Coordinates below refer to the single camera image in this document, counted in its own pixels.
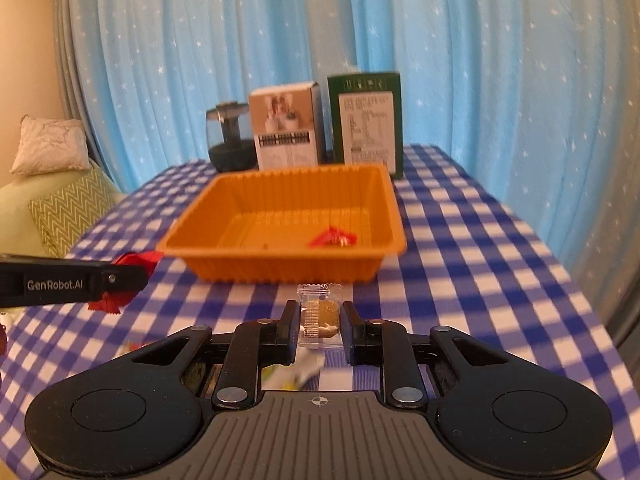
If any white cardboard box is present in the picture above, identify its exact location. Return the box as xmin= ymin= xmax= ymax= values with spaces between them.
xmin=248 ymin=81 xmax=326 ymax=170

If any green zigzag cushion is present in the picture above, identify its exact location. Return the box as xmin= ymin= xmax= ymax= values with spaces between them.
xmin=27 ymin=166 xmax=120 ymax=259

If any white cushion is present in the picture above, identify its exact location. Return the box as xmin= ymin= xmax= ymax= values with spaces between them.
xmin=10 ymin=115 xmax=92 ymax=176

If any blue star curtain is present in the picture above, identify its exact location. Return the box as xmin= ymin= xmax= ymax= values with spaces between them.
xmin=65 ymin=0 xmax=640 ymax=346

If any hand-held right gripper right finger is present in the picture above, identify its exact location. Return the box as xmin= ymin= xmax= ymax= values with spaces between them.
xmin=341 ymin=301 xmax=507 ymax=409

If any blue white checkered tablecloth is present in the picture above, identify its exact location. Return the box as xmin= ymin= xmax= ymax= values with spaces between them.
xmin=0 ymin=144 xmax=623 ymax=480

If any clear snack packet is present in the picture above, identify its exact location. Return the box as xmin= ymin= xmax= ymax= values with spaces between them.
xmin=296 ymin=282 xmax=347 ymax=351

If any grey curtain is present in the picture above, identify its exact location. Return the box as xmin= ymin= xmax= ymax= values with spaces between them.
xmin=52 ymin=0 xmax=126 ymax=196

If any black glass jar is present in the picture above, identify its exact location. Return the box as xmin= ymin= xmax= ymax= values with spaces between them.
xmin=205 ymin=102 xmax=259 ymax=171

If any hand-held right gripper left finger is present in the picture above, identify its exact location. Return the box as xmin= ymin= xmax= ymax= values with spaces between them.
xmin=117 ymin=300 xmax=302 ymax=409

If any green sofa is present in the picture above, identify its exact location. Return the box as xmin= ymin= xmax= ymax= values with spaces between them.
xmin=0 ymin=157 xmax=128 ymax=263

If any orange plastic tray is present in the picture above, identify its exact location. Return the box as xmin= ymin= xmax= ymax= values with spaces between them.
xmin=156 ymin=164 xmax=408 ymax=283

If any red candy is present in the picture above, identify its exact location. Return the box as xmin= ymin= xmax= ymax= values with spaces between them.
xmin=308 ymin=227 xmax=357 ymax=249
xmin=87 ymin=250 xmax=164 ymax=316

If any white green wrapper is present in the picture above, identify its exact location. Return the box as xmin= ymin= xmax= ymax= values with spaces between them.
xmin=260 ymin=352 xmax=324 ymax=392

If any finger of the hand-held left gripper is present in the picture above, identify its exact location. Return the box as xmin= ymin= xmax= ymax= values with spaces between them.
xmin=102 ymin=261 xmax=152 ymax=304

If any green cardboard box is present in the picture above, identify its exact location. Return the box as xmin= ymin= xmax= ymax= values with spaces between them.
xmin=326 ymin=71 xmax=404 ymax=180

